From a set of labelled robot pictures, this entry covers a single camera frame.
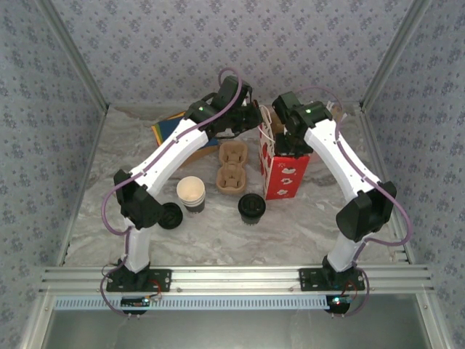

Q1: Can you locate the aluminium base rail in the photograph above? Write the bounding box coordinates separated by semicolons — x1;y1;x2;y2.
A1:
38;264;436;295

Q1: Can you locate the slotted grey cable duct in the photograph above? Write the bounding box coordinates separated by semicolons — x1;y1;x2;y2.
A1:
53;293;336;312

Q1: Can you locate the black plastic cup lid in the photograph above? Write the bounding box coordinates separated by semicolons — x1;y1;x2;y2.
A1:
161;202;184;230
237;192;267;216

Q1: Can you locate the brown pulp cup carrier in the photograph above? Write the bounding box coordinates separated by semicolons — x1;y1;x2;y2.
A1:
217;141;250;193
217;174;250;195

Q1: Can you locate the aluminium frame post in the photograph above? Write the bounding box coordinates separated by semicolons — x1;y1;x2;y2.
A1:
359;0;433;110

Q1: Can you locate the small circuit board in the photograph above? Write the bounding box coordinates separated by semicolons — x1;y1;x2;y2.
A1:
121;296;152;310
325;294;352;315

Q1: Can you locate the purple cable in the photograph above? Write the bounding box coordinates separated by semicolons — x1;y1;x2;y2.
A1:
102;67;243;262
99;267;132;318
296;85;413;265
343;272;371;318

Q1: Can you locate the red white paper bag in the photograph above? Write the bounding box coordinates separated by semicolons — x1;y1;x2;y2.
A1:
256;104;312;201

